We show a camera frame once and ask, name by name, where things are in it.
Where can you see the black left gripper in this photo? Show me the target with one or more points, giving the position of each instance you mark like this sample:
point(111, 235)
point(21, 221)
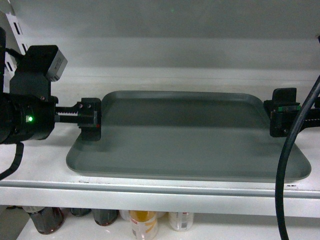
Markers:
point(35, 111)

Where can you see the yellow juice bottle front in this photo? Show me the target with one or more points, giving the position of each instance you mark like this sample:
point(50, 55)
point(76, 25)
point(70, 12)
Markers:
point(144, 224)

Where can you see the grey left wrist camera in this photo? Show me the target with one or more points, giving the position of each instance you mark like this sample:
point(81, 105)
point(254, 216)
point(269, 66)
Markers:
point(45, 59)

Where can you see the pale yellow juice bottle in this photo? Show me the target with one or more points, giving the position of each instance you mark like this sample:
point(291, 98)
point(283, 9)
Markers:
point(181, 221)

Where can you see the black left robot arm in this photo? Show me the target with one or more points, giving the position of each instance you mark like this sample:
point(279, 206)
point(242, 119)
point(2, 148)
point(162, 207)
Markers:
point(6, 111)

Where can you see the white upper store shelf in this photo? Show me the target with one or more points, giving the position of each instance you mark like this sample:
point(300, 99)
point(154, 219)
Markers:
point(43, 178)

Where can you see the white slotted shelf upright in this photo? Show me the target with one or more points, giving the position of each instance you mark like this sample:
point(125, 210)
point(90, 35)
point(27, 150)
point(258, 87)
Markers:
point(9, 22)

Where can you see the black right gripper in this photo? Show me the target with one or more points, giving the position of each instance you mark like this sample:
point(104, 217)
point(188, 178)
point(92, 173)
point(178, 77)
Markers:
point(281, 122)

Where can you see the grey rectangular serving tray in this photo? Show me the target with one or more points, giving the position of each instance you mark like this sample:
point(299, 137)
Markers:
point(171, 135)

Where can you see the dark tea bottle middle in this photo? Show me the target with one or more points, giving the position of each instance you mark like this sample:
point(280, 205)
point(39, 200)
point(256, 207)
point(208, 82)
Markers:
point(105, 217)

